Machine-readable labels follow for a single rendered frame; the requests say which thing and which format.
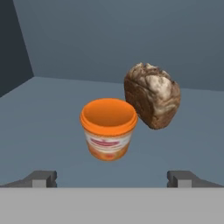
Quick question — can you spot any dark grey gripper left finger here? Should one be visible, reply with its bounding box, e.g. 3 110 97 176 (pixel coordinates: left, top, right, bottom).
0 170 58 188

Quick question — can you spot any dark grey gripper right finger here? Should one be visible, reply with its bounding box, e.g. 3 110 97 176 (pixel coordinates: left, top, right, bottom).
166 170 224 188

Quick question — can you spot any orange jam jar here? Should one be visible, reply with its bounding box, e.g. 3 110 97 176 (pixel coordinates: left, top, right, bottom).
79 97 138 162

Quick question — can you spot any brown bread loaf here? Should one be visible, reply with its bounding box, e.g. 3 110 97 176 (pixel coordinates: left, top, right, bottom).
123 62 182 130

